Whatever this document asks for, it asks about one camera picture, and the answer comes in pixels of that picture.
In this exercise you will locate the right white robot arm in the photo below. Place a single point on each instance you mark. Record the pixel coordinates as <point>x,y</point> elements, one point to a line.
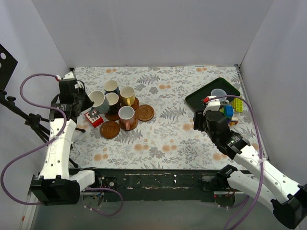
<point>286,198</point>

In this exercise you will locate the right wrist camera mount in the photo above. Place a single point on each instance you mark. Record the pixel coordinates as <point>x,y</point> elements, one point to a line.
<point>212,104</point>

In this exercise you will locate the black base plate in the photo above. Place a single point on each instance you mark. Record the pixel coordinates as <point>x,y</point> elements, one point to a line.
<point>159,185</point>

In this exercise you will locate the dark wooden coaster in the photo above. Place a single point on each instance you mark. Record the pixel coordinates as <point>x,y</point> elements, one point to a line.
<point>109,129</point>

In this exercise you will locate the aluminium frame rail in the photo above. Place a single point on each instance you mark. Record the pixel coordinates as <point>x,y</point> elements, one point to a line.
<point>28,210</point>

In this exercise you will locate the black tray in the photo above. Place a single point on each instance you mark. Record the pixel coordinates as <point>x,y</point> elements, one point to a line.
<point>195,100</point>

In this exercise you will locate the red toy brick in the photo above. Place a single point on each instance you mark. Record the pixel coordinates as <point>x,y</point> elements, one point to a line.
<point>94,118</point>

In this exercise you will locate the floral table mat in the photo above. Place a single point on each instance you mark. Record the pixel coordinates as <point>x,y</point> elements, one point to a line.
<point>168,140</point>

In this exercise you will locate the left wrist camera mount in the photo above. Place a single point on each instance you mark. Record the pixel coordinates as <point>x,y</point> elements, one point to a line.
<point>69,77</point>

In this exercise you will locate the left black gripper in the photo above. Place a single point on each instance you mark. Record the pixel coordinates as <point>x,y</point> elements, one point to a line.
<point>84,102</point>

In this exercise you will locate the yellow green toy block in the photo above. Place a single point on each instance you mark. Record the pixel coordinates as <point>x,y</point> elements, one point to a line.
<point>237,105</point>

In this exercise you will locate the black mug white inside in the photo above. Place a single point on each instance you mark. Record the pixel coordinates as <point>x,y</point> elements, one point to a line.
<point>114,104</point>

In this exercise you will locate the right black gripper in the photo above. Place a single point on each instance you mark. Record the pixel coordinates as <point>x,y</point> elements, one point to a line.
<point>198,120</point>

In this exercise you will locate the pink floral mug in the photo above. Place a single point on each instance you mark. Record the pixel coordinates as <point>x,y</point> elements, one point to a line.
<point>126,112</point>

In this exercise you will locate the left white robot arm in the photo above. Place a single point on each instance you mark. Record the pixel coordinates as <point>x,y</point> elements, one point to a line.
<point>58,151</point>

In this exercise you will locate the blue mug white inside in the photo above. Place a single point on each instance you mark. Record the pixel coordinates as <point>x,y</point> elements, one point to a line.
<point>111,86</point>

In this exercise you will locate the colourful toy pile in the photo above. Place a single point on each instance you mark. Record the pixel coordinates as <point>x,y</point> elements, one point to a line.
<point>233,120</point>

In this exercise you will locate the blue toy block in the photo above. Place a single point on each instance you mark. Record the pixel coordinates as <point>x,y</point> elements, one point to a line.
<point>228,111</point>

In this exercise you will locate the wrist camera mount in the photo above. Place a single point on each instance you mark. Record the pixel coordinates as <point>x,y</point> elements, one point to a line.
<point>69,77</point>
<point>212,104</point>

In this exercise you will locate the black perforated panel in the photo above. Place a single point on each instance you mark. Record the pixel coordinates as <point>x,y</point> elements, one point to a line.
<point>7,66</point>

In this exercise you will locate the cream mug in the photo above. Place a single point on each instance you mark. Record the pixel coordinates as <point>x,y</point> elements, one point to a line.
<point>127,94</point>

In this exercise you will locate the light blue mug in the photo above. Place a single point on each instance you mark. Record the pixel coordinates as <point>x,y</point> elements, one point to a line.
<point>222,94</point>

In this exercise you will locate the green mug back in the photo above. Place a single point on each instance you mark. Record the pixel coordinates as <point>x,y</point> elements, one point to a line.
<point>101,104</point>

